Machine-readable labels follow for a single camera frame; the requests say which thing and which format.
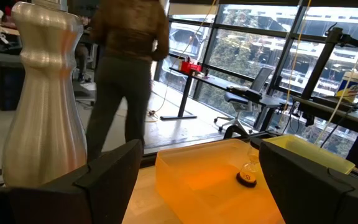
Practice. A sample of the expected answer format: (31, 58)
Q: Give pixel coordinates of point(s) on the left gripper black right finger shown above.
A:
(322, 199)

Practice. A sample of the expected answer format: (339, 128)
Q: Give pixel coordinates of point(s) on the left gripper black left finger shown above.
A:
(57, 202)

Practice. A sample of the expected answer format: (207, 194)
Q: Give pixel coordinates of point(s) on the grey office chair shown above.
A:
(238, 99)

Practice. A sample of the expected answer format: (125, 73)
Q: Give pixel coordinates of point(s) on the yellow translucent plastic bin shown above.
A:
(306, 152)

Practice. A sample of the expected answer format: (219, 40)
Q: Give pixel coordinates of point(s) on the black hourglass yellow sand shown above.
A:
(247, 178)

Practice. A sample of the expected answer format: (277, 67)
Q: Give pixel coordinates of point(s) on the silver table lamp white shade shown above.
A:
(45, 124)

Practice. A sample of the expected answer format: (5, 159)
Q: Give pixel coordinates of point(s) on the white yellow wipes canister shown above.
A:
(350, 87)

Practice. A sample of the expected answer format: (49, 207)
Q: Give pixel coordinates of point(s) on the orange translucent plastic bin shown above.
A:
(197, 193)

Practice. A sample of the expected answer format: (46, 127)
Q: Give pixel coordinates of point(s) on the dark storage cabinet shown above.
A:
(8, 87)

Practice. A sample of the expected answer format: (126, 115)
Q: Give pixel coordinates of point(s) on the black workstation desk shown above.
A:
(322, 65)

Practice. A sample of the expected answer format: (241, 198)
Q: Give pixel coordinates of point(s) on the standing person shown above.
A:
(120, 77)

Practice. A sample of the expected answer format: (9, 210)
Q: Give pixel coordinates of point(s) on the black standing desk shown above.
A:
(216, 82)

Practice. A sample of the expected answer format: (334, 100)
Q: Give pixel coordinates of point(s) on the red box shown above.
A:
(190, 67)

